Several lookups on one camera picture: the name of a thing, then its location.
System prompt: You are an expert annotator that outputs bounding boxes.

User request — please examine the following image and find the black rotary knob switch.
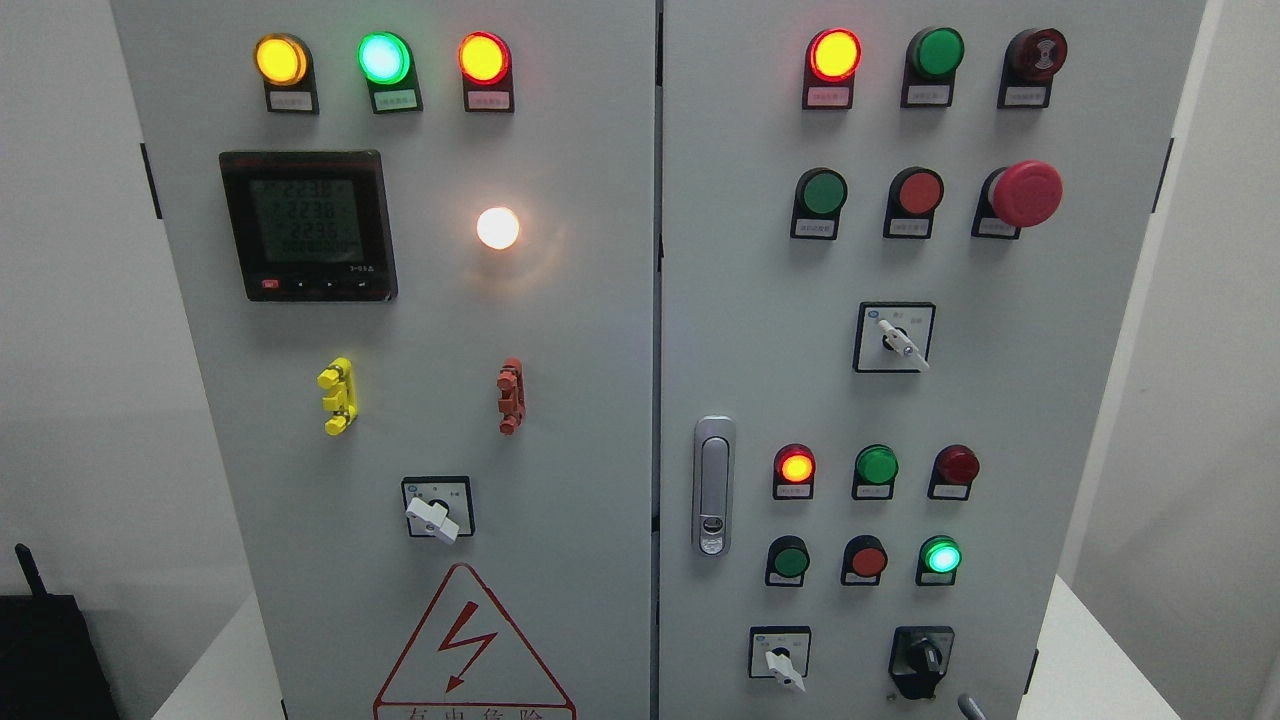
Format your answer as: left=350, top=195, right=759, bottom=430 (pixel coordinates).
left=888, top=626, right=955, bottom=700

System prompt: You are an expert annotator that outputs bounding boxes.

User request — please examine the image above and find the red terminal connector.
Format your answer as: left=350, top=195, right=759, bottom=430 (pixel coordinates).
left=495, top=357, right=526, bottom=436

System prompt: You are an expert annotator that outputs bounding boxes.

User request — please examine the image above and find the red lit lamp lower left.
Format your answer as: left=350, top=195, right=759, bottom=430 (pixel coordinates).
left=772, top=443, right=817, bottom=500

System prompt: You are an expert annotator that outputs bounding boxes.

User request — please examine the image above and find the red lit lamp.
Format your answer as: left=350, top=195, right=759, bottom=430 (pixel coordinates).
left=803, top=27, right=861, bottom=110
left=772, top=443, right=817, bottom=500

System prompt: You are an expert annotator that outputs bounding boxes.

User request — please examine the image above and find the white lit indicator lamp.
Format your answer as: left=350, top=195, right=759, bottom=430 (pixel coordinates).
left=475, top=206, right=521, bottom=250

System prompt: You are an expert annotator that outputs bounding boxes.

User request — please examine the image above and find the green push button upper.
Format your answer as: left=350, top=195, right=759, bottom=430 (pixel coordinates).
left=790, top=167, right=849, bottom=240

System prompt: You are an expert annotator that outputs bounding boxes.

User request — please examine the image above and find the green push button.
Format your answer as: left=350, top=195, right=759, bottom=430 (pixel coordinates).
left=790, top=167, right=849, bottom=240
left=764, top=536, right=812, bottom=587

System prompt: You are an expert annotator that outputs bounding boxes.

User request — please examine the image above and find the green push button lower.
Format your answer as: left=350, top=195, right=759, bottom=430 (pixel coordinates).
left=764, top=536, right=812, bottom=587

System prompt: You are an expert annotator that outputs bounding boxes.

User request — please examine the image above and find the left grey cabinet door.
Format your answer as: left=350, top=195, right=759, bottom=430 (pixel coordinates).
left=111, top=1, right=657, bottom=719

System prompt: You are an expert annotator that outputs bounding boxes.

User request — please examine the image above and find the grey cabinet door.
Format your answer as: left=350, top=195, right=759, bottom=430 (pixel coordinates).
left=655, top=1, right=1206, bottom=719
left=111, top=1, right=657, bottom=719

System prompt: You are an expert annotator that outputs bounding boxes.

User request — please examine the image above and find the green lamp lower middle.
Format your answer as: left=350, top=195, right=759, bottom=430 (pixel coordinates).
left=851, top=445, right=900, bottom=501

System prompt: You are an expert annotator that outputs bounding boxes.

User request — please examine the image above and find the right grey cabinet door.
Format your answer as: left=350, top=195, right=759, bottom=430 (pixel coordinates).
left=655, top=1, right=1206, bottom=719

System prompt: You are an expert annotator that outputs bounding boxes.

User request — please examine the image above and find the red push button lower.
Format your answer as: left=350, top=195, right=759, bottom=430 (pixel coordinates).
left=840, top=534, right=888, bottom=585

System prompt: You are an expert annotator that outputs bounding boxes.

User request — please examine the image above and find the red push button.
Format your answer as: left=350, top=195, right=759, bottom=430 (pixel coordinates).
left=882, top=167, right=945, bottom=240
left=840, top=534, right=888, bottom=585

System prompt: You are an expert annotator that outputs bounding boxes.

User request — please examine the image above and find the yellow terminal connector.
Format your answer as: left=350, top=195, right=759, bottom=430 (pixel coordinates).
left=316, top=356, right=358, bottom=436

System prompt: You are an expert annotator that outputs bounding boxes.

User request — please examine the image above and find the red push button upper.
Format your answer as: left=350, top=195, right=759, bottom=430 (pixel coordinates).
left=882, top=167, right=945, bottom=240

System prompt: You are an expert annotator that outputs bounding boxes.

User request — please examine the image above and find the red lamp lower right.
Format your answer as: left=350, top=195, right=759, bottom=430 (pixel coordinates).
left=927, top=445, right=980, bottom=501

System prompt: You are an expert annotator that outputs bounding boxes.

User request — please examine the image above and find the red lit lamp left door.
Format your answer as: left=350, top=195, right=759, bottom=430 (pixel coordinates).
left=457, top=31, right=515, bottom=113

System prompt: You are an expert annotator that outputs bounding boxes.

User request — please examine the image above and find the red high voltage warning sticker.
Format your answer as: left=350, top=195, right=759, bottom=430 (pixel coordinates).
left=372, top=562, right=577, bottom=719

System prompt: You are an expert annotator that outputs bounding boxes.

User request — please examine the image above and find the green lamp bottom row right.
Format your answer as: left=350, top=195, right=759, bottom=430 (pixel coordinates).
left=915, top=534, right=963, bottom=587

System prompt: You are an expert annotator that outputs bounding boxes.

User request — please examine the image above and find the black digital power meter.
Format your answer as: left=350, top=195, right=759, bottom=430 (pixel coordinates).
left=219, top=150, right=398, bottom=302

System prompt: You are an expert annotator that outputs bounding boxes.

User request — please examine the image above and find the red lit lamp top right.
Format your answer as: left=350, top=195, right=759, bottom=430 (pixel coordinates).
left=803, top=27, right=861, bottom=110

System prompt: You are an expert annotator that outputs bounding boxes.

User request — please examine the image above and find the green lit indicator lamp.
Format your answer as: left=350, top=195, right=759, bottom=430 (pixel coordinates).
left=356, top=31, right=422, bottom=114

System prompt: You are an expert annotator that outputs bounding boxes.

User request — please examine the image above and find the red emergency stop mushroom button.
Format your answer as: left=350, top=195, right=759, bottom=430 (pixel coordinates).
left=972, top=159, right=1062, bottom=240

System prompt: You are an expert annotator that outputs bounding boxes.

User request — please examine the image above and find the green lamp top right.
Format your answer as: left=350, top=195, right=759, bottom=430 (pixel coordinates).
left=900, top=26, right=965, bottom=109

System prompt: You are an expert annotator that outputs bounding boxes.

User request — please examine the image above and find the yellow indicator lamp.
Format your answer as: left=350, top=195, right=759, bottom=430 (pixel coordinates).
left=253, top=33, right=319, bottom=114

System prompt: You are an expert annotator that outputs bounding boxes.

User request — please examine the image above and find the dark red buzzer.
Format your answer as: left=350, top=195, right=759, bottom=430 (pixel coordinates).
left=997, top=28, right=1068, bottom=109

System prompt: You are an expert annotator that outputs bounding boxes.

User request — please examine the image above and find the black device with antenna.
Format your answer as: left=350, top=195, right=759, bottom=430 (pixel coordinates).
left=1, top=543, right=120, bottom=719

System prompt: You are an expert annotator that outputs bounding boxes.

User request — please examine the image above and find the silver door lock handle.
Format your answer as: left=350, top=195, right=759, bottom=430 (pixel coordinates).
left=691, top=415, right=736, bottom=557

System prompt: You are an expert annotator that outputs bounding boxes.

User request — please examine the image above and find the white selector switch upper right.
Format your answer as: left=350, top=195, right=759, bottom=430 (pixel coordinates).
left=852, top=301, right=936, bottom=373

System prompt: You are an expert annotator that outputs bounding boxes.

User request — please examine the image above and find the white selector switch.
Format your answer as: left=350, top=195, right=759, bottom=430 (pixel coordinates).
left=748, top=625, right=812, bottom=693
left=852, top=301, right=936, bottom=373

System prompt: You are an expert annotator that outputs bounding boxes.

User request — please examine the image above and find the white selector switch left door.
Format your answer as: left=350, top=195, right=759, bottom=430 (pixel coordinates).
left=401, top=477, right=475, bottom=544

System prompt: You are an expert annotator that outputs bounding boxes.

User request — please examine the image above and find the white selector switch bottom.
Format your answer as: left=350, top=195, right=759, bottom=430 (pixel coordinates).
left=748, top=625, right=812, bottom=693

